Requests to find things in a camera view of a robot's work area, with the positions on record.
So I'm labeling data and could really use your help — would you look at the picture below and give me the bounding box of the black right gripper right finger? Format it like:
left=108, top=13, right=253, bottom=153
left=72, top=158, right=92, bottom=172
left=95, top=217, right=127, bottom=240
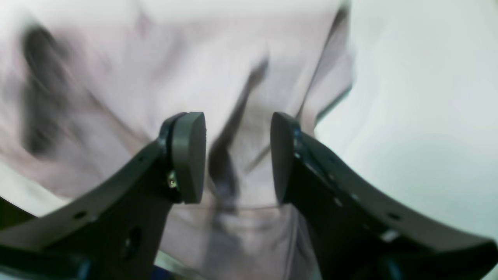
left=270, top=113, right=497, bottom=280

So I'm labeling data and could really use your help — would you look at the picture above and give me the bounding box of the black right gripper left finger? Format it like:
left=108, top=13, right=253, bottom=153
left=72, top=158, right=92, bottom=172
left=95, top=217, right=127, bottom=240
left=0, top=112, right=206, bottom=280

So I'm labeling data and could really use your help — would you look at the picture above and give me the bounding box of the mauve pink T-shirt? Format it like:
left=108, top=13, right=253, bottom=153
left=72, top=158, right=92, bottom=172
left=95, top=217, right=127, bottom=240
left=1, top=1, right=352, bottom=280

